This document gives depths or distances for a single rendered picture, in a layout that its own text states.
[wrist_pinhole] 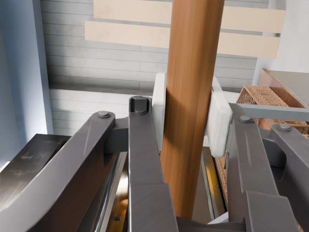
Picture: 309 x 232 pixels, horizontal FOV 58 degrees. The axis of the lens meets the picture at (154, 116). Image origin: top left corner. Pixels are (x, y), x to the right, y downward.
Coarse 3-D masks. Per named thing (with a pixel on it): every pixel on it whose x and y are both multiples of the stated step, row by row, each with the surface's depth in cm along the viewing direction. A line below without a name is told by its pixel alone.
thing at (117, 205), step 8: (120, 168) 142; (120, 176) 137; (120, 184) 135; (112, 192) 126; (120, 192) 134; (112, 200) 121; (120, 200) 132; (112, 208) 117; (120, 208) 131; (104, 216) 113; (112, 216) 116; (120, 216) 130; (104, 224) 109; (112, 224) 115; (120, 224) 129
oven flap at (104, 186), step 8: (112, 168) 163; (104, 184) 151; (104, 192) 144; (96, 200) 140; (104, 200) 135; (88, 208) 137; (96, 208) 135; (88, 216) 131; (96, 216) 129; (80, 224) 128; (88, 224) 126; (96, 224) 122
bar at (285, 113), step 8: (240, 104) 109; (248, 104) 110; (248, 112) 108; (256, 112) 107; (264, 112) 107; (272, 112) 107; (280, 112) 107; (288, 112) 107; (296, 112) 106; (304, 112) 106; (296, 120) 108; (304, 120) 108; (224, 216) 70
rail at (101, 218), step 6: (120, 156) 153; (114, 168) 143; (114, 174) 138; (114, 180) 134; (108, 192) 126; (108, 198) 123; (102, 210) 116; (102, 216) 113; (102, 222) 110; (96, 228) 108
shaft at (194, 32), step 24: (192, 0) 15; (216, 0) 15; (192, 24) 15; (216, 24) 16; (192, 48) 16; (216, 48) 17; (168, 72) 18; (192, 72) 17; (168, 96) 18; (192, 96) 17; (168, 120) 18; (192, 120) 18; (168, 144) 19; (192, 144) 19; (168, 168) 20; (192, 168) 20; (192, 192) 21
